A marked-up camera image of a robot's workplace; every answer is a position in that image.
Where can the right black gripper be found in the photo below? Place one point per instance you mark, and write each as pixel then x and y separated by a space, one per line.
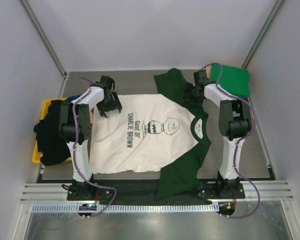
pixel 199 102

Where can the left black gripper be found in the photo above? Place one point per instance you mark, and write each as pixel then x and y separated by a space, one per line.
pixel 115 105

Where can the white and green raglan t-shirt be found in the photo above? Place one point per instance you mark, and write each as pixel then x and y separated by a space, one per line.
pixel 153 133

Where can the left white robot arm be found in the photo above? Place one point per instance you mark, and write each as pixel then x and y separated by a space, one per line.
pixel 75 127

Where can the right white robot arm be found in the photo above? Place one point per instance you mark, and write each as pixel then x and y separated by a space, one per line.
pixel 234 124

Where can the folded beige t-shirt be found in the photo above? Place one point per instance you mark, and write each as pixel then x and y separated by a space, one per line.
pixel 208 70

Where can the blue garment in bin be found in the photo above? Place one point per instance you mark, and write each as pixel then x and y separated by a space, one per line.
pixel 72 98

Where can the folded bright green t-shirt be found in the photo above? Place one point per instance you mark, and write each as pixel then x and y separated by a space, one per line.
pixel 232 79

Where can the black t-shirt in bin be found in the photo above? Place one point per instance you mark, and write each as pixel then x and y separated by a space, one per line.
pixel 51 135

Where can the yellow plastic bin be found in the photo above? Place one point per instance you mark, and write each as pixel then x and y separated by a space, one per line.
pixel 38 155

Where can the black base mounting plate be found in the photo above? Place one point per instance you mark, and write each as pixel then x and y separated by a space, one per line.
pixel 143 193

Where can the left aluminium corner post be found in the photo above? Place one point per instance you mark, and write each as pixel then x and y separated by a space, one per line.
pixel 42 35

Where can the aluminium corner post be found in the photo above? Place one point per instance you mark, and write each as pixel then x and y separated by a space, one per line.
pixel 270 19
pixel 42 35

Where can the slotted cable duct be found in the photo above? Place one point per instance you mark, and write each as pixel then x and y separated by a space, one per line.
pixel 91 208

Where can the aluminium extrusion rail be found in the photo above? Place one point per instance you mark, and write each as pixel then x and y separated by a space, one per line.
pixel 268 190

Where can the right aluminium corner post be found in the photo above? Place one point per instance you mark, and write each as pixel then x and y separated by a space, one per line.
pixel 270 19

